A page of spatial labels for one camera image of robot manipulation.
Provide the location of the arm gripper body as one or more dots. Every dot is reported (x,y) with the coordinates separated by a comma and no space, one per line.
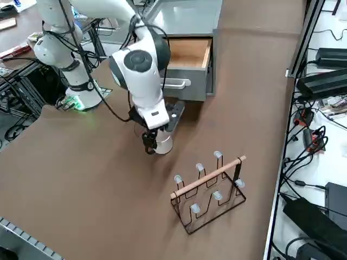
(174,113)

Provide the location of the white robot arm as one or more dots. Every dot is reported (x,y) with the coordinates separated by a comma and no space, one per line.
(135,81)

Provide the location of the gray drawer cabinet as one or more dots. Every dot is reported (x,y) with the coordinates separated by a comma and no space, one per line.
(189,16)

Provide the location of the red black electronic module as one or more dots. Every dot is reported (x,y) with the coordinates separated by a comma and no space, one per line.
(314,140)
(305,116)

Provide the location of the ribbed power supply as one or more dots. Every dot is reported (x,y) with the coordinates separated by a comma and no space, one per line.
(322,82)

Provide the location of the small tray box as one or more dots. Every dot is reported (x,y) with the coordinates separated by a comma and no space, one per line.
(33,37)

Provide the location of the red flat box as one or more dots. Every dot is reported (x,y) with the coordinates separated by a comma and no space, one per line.
(19,50)

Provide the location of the small circuit boards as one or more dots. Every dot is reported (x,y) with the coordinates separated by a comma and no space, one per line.
(336,104)

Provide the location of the black power brick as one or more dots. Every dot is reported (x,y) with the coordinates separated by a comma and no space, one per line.
(332,57)

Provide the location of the brown side desk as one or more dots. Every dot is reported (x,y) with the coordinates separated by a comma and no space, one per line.
(16,38)

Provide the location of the long black power adapter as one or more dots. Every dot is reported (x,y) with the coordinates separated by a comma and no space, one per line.
(311,219)

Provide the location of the black box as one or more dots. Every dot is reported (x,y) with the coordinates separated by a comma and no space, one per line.
(337,197)

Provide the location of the wooden board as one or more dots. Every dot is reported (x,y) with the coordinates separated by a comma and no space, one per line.
(6,24)

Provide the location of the black rod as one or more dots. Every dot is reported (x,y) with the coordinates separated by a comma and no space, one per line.
(336,6)

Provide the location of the small black power adapter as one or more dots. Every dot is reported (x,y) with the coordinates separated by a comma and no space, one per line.
(311,253)

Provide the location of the gray metal frame leg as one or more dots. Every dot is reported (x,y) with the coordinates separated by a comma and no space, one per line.
(99,46)

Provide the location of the white post bracket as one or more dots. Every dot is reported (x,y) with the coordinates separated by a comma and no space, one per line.
(287,73)

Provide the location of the black aluminium frame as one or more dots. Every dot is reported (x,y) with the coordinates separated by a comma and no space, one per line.
(32,89)

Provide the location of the aluminium profile post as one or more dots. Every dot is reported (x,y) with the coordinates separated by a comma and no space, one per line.
(305,38)

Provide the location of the gray ribbed rail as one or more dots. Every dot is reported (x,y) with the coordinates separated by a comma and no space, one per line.
(27,239)

